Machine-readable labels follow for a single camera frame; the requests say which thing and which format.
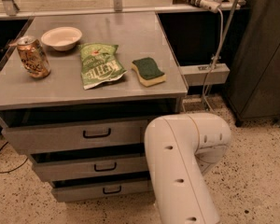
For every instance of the grey drawer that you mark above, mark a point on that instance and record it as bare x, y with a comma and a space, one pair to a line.
100, 186
73, 127
90, 162

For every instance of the green chip bag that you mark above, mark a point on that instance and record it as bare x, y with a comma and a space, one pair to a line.
99, 64

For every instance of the dark cabinet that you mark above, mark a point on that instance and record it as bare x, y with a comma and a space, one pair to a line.
253, 88

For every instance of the white power adapter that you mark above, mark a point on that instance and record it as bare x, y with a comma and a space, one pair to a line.
210, 5

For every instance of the grey bottom drawer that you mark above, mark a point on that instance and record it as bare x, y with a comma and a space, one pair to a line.
100, 186

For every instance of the white paper bowl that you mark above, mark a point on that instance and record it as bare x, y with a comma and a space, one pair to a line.
62, 38

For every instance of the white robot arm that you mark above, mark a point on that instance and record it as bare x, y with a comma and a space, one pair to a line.
180, 149

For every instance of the green yellow sponge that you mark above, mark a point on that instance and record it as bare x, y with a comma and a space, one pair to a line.
148, 72

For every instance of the gold soda can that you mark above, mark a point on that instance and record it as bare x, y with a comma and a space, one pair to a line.
33, 57

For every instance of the grey drawer cabinet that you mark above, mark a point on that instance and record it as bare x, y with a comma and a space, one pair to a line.
138, 35

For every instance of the grey metal bracket box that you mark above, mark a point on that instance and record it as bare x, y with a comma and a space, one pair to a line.
202, 74

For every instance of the grey middle drawer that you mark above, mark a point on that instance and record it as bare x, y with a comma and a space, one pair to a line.
90, 162

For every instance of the grey top drawer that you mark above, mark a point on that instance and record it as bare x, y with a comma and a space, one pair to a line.
73, 127

